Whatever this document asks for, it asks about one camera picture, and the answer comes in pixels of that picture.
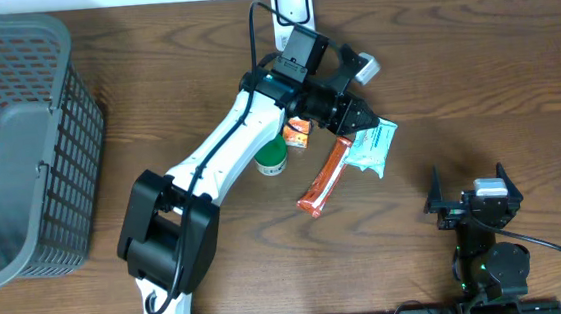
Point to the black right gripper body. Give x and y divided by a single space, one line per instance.
452 216

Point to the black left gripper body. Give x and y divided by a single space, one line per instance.
323 92

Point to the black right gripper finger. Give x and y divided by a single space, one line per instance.
434 197
513 192

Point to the teal wet wipes pack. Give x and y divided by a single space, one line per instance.
370 147

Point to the orange Kleenex tissue pack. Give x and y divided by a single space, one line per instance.
296 132

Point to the orange snack bar wrapper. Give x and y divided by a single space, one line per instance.
315 198

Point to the green lid jar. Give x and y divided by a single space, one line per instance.
271 159

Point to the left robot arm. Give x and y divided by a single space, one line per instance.
169 233

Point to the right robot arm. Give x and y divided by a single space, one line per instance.
493 274

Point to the white barcode scanner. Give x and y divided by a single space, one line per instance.
299 11

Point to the grey plastic mesh basket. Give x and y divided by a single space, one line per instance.
51 141

